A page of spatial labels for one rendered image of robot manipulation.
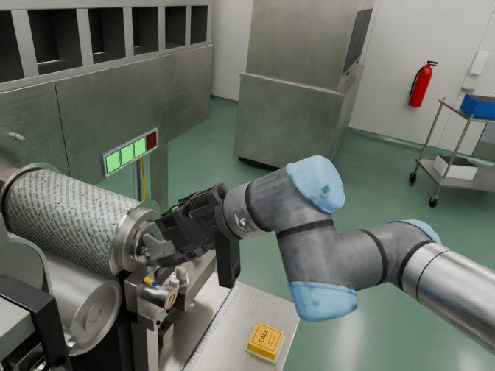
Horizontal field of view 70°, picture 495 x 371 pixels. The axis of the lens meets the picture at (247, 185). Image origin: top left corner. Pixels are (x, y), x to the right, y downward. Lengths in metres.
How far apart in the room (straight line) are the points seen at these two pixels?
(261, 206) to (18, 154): 0.57
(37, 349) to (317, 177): 0.31
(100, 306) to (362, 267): 0.42
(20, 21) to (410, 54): 4.49
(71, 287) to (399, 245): 0.48
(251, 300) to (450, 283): 0.68
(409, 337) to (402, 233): 1.92
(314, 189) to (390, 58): 4.56
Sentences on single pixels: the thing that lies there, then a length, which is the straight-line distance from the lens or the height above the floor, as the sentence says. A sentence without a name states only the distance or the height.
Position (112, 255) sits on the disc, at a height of 1.27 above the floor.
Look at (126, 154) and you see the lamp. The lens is 1.11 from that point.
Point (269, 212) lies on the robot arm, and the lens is 0.45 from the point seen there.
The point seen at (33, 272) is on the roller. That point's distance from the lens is 0.52.
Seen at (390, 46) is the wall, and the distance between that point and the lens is 4.93.
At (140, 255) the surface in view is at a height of 1.24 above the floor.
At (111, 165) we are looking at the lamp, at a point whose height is 1.18.
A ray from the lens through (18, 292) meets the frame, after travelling 0.34.
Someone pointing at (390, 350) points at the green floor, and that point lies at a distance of 2.28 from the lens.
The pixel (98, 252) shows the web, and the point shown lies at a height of 1.25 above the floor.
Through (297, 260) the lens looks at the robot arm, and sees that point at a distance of 0.42.
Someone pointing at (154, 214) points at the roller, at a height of 1.29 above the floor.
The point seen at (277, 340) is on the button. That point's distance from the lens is 0.94.
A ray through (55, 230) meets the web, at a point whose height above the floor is 1.26.
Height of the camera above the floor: 1.67
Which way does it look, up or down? 30 degrees down
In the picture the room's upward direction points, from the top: 7 degrees clockwise
